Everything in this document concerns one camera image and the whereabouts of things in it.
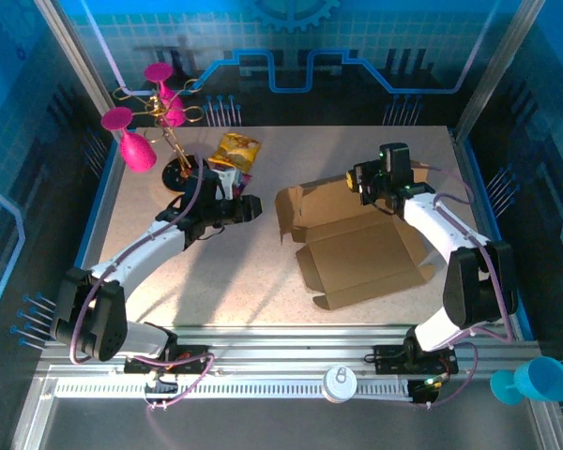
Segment brown cardboard paper box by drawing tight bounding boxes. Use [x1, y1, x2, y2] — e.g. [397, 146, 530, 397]
[275, 163, 436, 311]

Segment purple candy bag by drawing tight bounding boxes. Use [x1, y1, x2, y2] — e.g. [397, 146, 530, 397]
[233, 171, 254, 199]

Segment gold glass rack black base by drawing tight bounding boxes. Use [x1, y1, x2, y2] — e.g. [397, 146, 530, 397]
[112, 78, 205, 193]

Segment yellow snack bag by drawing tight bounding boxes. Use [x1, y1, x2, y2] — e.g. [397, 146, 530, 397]
[207, 132, 262, 171]

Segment large pink goblet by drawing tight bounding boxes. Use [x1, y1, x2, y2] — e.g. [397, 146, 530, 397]
[100, 106, 159, 173]

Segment small pink goblet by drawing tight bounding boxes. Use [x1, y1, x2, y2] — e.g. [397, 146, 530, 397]
[144, 62, 188, 128]

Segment silver tin can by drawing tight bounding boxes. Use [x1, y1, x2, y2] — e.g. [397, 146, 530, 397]
[322, 365, 358, 404]

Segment black controller board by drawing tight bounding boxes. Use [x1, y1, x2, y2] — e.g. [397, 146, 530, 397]
[410, 374, 445, 405]

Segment blue goblet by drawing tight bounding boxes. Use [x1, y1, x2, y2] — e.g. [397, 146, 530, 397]
[490, 355, 563, 406]

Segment aluminium frame rail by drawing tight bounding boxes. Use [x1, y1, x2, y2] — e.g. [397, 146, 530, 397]
[37, 325, 543, 376]

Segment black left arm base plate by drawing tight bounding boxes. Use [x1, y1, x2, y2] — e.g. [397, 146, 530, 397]
[121, 344, 210, 376]

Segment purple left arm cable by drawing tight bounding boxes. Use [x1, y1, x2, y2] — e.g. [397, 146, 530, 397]
[68, 154, 216, 413]

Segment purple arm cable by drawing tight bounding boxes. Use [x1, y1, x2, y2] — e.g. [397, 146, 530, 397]
[68, 154, 216, 413]
[412, 163, 517, 409]

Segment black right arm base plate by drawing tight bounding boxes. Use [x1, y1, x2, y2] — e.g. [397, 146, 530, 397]
[373, 344, 460, 376]

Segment white slotted cable tray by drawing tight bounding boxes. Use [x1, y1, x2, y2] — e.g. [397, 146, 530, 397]
[53, 379, 414, 399]

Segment aluminium frame post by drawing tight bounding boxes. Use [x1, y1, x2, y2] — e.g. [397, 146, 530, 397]
[31, 0, 126, 113]
[452, 0, 548, 137]

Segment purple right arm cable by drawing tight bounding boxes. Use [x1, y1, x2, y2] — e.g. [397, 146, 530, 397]
[412, 163, 517, 409]

